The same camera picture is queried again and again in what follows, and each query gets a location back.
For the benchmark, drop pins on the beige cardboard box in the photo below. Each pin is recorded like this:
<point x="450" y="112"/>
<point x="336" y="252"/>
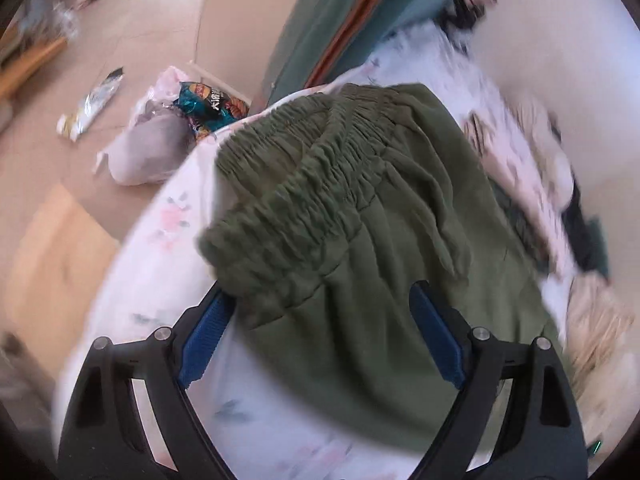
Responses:
<point x="250" y="15"/>

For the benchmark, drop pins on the olive green pants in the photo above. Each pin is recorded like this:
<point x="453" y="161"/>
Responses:
<point x="375" y="235"/>

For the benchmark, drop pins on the dark clothes pile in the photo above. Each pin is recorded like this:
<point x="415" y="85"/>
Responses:
<point x="585" y="240"/>

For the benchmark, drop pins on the silver foil wrapper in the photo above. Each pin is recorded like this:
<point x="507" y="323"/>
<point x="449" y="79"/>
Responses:
<point x="92" y="102"/>

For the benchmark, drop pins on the wooden plank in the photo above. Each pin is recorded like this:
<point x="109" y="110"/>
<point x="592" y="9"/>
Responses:
<point x="30" y="67"/>

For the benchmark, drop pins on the flat cardboard sheet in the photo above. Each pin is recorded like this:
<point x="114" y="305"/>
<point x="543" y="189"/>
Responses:
<point x="55" y="270"/>

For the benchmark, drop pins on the teal padded bed frame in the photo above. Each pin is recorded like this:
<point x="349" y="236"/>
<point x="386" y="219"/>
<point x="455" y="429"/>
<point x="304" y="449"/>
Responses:
<point x="300" y="35"/>

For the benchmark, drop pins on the clear plastic bag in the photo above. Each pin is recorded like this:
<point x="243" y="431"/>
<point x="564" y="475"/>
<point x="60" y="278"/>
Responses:
<point x="50" y="5"/>

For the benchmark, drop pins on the cream blanket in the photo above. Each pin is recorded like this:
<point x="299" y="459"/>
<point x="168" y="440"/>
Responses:
<point x="600" y="330"/>

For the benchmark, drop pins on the white plastic bag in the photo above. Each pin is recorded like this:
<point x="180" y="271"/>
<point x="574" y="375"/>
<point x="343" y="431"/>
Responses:
<point x="145" y="150"/>

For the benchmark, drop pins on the white floral bed sheet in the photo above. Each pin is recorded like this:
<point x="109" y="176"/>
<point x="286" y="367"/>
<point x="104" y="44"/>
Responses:
<point x="165" y="270"/>

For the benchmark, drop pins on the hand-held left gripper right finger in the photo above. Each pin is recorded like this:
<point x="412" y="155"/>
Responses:
<point x="435" y="335"/>

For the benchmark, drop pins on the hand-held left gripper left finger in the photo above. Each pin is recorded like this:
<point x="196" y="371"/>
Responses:
<point x="205" y="340"/>

